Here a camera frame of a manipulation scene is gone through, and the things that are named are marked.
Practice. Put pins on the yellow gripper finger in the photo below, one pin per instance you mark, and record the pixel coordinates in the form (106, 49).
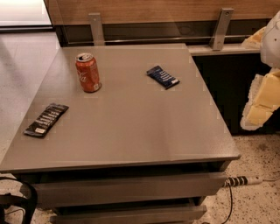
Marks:
(254, 41)
(263, 100)

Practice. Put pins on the blue rxbar blueberry bar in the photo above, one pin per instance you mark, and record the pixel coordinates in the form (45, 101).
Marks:
(158, 74)

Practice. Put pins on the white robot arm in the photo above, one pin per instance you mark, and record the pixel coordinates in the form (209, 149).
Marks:
(270, 46)

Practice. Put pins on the black rxbar chocolate bar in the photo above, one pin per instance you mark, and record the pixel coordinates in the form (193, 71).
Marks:
(45, 121)

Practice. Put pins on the grey shelf ledge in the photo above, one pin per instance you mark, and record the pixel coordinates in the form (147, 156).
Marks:
(227, 49)

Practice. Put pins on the white power strip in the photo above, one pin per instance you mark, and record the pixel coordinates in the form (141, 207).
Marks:
(242, 181)

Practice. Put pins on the lower grey drawer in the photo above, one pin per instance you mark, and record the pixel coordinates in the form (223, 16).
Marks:
(182, 214)

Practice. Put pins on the grey drawer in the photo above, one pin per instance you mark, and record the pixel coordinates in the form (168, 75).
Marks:
(182, 214)
(121, 190)

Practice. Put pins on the grey drawer cabinet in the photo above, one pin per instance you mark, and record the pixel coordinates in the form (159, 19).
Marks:
(132, 127)

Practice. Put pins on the red soda can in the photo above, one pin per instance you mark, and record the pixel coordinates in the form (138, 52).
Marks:
(87, 71)

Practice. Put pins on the upper grey drawer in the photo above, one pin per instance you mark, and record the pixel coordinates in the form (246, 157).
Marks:
(121, 190)

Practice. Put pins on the black chair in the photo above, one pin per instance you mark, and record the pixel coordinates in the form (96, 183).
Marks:
(28, 204)

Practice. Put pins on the right metal bracket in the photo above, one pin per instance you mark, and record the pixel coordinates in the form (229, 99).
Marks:
(219, 33)

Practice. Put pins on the metal bracket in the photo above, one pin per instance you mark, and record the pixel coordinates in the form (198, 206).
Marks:
(219, 33)
(95, 21)

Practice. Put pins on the left metal bracket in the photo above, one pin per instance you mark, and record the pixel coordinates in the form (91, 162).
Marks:
(95, 21)

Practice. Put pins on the wooden wall panel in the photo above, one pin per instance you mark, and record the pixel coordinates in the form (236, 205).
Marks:
(75, 12)

